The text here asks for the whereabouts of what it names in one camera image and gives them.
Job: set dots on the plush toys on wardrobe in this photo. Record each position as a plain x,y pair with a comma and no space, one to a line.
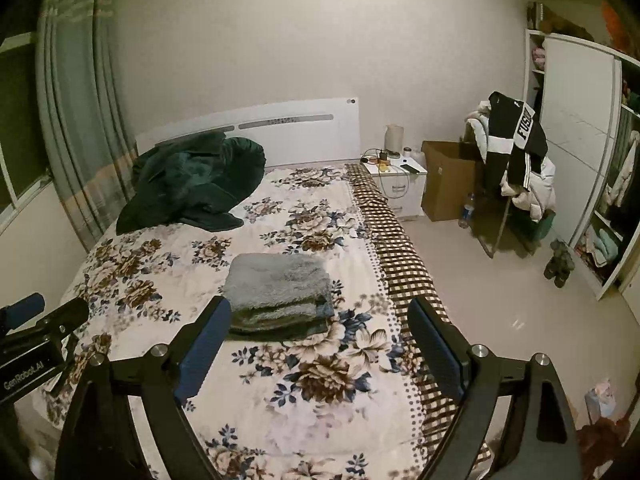
565,22

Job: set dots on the green storage bin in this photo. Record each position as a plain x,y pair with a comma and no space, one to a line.
537,232

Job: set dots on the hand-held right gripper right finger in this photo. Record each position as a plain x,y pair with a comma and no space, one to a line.
435,347

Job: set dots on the brown cloth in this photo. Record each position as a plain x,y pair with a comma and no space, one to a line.
605,442

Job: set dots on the window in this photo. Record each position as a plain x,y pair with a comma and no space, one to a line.
15,125

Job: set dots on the bed with floral cover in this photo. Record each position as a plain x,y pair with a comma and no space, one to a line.
280,380

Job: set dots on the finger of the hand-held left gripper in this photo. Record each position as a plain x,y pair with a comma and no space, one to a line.
62,317
22,308

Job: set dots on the plastic water bottle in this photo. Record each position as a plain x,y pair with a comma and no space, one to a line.
466,212

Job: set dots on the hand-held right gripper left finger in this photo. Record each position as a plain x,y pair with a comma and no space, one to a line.
200,355

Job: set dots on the dark green plush blanket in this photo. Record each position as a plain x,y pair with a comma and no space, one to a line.
190,180

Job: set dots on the black and white jacket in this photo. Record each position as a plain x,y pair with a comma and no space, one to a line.
520,135

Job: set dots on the black phone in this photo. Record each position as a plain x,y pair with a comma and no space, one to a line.
410,168

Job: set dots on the pale plastic bag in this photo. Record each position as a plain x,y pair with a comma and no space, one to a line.
605,400

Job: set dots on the white bed headboard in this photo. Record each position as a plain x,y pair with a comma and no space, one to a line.
300,135

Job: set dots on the cream table lamp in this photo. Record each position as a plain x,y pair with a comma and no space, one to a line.
394,140

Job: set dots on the brown checked bed sheet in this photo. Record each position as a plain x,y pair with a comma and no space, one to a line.
400,270

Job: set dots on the large cardboard box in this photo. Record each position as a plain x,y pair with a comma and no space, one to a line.
447,185

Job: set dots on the green plush slippers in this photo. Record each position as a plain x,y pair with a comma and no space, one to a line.
559,262

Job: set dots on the white wardrobe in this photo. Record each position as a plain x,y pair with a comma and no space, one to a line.
575,135

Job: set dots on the chair piled with clothes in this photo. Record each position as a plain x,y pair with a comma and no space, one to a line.
537,190

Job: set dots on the green striped curtain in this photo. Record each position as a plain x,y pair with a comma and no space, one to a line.
80,110

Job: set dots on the grey fleece pants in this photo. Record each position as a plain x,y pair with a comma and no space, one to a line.
277,280

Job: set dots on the white nightstand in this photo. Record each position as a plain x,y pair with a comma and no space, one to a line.
405,192

